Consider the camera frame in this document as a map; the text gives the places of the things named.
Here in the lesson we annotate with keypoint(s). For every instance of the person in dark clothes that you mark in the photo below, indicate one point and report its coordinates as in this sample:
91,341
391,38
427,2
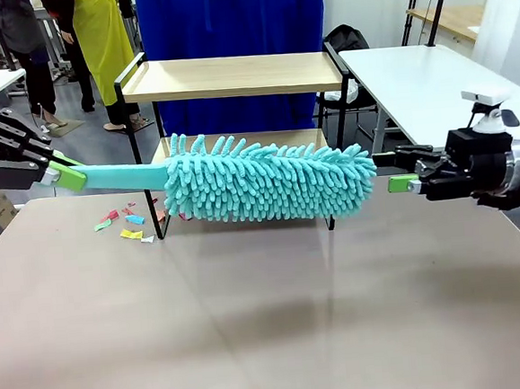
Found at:
28,50

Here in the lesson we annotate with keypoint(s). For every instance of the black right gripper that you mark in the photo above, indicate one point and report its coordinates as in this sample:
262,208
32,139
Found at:
478,159

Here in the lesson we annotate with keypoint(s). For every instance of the magenta paper scrap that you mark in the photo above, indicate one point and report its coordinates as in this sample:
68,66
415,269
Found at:
183,217

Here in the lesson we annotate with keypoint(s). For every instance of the salmon orange paper scrap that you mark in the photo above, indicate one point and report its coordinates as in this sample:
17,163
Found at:
160,215

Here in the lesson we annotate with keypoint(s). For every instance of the teal chenille duster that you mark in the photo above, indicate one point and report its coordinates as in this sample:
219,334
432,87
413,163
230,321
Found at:
264,189

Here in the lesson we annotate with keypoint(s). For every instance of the yellow paper scrap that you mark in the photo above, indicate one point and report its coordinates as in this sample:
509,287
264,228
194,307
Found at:
131,234

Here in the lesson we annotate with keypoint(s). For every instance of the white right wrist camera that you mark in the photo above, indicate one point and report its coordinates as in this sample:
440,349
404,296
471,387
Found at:
487,109

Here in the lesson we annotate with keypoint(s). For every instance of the black stand pole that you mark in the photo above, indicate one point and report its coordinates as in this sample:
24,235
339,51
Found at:
439,4

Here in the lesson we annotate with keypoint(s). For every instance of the white plastic bag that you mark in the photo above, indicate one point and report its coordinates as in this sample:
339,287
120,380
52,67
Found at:
338,94

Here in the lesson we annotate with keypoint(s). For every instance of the black frame wooden two-tier shelf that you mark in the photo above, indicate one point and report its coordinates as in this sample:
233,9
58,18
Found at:
233,88

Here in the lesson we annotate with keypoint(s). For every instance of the black tripod legs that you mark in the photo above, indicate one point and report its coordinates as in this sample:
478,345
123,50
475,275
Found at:
413,6

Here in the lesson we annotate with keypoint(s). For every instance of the grey floor mat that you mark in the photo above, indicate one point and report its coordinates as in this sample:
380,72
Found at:
67,127

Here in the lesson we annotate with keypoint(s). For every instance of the green paper scrap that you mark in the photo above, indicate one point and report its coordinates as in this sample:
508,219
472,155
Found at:
102,226

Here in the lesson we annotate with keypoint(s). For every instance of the person in blue hoodie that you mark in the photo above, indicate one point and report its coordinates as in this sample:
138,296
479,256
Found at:
228,25

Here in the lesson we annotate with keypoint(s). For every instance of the blue paper scrap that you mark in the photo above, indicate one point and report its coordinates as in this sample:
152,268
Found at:
135,219

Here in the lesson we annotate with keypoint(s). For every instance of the white side table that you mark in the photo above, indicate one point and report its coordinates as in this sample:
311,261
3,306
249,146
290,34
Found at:
414,88

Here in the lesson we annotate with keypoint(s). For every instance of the black chair with bag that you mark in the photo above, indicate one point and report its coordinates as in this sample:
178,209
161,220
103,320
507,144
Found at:
347,39

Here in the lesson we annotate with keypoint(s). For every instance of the long red paper scrap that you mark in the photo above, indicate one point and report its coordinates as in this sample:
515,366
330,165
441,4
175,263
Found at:
127,210

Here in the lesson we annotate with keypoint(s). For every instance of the person in yellow apron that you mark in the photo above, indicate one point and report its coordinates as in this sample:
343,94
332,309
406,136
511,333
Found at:
100,49

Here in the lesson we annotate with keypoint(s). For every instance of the wooden desk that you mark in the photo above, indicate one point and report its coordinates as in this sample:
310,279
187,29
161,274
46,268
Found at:
453,17

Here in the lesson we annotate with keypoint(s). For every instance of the white paper scrap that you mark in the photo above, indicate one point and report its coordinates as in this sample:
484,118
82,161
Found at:
147,239

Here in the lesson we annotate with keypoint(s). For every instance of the large red paper scrap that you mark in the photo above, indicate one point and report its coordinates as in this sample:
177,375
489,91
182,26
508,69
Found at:
110,214

